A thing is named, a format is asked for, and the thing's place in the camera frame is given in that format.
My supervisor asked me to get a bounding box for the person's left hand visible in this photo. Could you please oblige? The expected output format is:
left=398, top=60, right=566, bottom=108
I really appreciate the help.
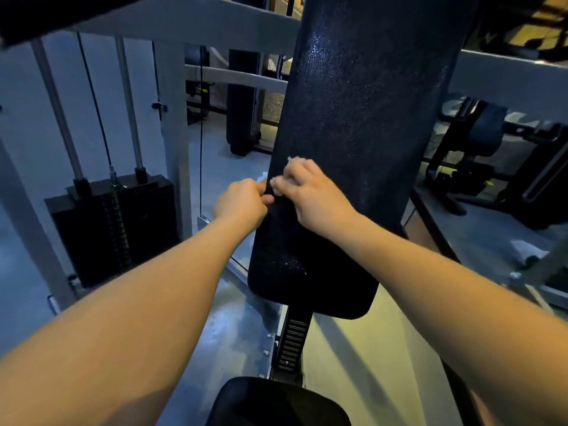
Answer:
left=213, top=177, right=275, bottom=234

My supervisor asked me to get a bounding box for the person's right hand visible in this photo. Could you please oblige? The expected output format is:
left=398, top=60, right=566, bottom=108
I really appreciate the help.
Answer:
left=269, top=158, right=364, bottom=243

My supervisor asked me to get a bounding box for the black padded backrest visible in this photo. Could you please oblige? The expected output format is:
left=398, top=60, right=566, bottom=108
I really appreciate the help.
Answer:
left=247, top=0, right=483, bottom=321

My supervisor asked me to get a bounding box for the person's left forearm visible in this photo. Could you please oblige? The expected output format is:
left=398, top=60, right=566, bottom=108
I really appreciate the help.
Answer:
left=0, top=215, right=256, bottom=426

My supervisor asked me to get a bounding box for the person's right forearm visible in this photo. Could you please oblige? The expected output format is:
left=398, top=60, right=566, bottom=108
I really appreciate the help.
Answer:
left=335, top=215, right=568, bottom=426

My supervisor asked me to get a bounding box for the black padded seat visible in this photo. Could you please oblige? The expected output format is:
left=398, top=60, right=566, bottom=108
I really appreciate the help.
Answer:
left=205, top=376, right=353, bottom=426

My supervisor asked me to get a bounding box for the black pillar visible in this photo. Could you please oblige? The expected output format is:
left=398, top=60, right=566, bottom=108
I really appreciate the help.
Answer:
left=226, top=48, right=263, bottom=157

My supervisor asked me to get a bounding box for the black weight plate stack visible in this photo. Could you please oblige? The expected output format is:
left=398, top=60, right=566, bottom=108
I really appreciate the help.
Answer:
left=44, top=173, right=182, bottom=290

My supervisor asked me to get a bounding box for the black seated gym machine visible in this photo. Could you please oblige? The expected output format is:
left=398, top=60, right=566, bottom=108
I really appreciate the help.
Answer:
left=185, top=44, right=212, bottom=125

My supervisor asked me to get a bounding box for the chrome guide rod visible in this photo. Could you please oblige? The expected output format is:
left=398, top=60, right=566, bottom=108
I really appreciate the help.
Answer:
left=30, top=39, right=91, bottom=195
left=114, top=36, right=148, bottom=183

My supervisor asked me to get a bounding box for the white cloth bundle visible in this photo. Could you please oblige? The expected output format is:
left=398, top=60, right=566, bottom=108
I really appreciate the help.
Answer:
left=510, top=239, right=550, bottom=262

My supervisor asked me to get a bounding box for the black steel cable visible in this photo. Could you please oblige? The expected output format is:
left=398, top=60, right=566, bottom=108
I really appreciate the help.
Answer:
left=76, top=31, right=118, bottom=179
left=198, top=44, right=205, bottom=219

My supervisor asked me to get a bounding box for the brown partition base rail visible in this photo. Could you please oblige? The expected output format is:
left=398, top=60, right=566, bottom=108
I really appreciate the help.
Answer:
left=405, top=189, right=487, bottom=426

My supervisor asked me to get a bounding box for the black notched adjustment post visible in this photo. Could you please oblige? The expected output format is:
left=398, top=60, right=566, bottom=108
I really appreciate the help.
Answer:
left=271, top=305, right=313, bottom=388

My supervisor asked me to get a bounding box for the grey gym machine frame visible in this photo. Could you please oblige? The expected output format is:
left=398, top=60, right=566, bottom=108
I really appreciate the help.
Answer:
left=0, top=0, right=568, bottom=314

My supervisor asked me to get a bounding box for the black foam grip handle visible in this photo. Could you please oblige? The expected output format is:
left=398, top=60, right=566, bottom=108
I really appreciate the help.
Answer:
left=0, top=0, right=150, bottom=49

